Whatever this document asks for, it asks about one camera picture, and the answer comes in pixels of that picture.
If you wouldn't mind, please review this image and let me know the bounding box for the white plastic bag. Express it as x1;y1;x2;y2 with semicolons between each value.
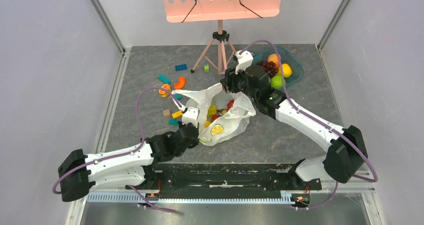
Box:
171;83;256;146

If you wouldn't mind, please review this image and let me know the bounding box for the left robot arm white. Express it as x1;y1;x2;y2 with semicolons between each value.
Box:
52;123;199;202

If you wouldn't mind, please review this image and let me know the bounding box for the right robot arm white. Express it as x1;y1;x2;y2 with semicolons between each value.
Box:
220;65;368;189

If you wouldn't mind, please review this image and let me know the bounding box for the peach fake fruit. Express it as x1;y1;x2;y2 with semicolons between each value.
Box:
267;53;280;68

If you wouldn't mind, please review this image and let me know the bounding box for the red fake fruit in bag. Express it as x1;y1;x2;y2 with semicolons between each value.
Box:
227;100;235;110

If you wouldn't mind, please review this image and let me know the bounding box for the yellow lemon fake fruit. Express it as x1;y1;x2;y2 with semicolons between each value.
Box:
279;63;293;79

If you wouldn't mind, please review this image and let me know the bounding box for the yellow green pear fake fruit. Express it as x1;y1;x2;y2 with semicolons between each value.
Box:
207;104;217;118

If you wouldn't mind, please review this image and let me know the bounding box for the teal block near yellow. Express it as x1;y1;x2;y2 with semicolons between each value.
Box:
168;118;179;126

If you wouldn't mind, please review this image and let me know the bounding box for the dark red grape bunch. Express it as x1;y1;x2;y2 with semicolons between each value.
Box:
256;60;279;79

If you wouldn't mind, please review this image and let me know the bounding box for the teal plastic fruit bin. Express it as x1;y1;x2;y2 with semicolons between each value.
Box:
226;47;301;94

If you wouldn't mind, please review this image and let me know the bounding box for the brown wooden cube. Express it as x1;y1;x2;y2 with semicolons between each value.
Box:
162;109;172;118

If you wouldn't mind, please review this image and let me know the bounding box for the orange slice toy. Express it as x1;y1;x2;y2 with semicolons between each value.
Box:
158;83;172;98

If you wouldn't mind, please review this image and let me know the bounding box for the orange curved block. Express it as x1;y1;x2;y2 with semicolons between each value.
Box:
174;76;186;90

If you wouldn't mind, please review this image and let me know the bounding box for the teal flat block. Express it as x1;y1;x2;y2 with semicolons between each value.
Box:
158;74;171;84

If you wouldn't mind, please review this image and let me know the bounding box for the blue lego brick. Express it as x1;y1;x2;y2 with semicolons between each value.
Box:
175;63;188;72

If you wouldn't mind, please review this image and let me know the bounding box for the pink music stand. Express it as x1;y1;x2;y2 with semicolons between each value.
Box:
163;0;281;75

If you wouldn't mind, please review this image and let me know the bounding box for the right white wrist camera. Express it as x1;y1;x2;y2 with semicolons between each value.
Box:
233;50;254;75

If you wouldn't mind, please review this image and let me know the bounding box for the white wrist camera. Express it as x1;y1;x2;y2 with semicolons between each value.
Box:
181;106;200;128
233;50;254;75

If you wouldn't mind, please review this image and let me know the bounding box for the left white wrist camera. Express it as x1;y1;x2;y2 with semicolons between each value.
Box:
181;106;200;128

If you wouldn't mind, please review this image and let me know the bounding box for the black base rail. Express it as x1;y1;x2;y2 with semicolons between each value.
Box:
135;163;322;200

